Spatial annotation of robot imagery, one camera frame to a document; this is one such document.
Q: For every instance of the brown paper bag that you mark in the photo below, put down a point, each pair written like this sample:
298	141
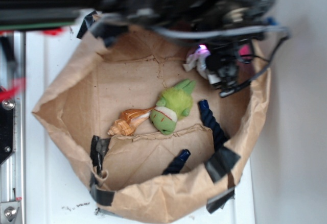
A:
149	177

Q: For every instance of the white paper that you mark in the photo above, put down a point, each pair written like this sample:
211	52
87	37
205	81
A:
197	60

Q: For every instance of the orange spiral seashell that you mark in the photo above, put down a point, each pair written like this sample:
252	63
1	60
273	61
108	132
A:
128	121

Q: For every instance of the aluminium frame rail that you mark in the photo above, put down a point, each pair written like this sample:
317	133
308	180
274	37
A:
13	59

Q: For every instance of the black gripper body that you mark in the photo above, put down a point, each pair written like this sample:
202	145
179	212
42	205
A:
221	66

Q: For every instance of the metal corner bracket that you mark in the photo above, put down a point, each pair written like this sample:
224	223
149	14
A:
10	212

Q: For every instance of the green plush toy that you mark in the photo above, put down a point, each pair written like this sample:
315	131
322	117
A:
174	104

